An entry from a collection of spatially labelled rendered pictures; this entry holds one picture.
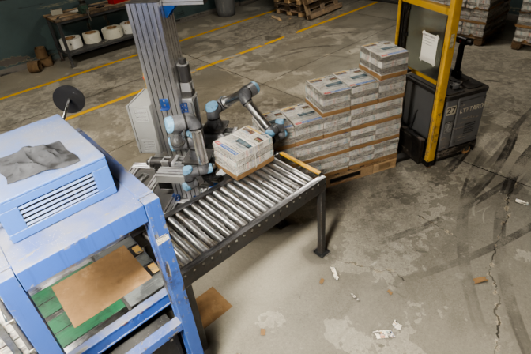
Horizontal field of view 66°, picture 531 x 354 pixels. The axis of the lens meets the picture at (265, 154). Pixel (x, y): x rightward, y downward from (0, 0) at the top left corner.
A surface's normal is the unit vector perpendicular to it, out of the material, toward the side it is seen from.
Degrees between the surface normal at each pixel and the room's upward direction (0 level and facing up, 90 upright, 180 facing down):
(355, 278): 0
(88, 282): 0
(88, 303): 0
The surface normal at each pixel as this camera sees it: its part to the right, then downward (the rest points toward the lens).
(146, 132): -0.18, 0.56
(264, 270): -0.08, -0.83
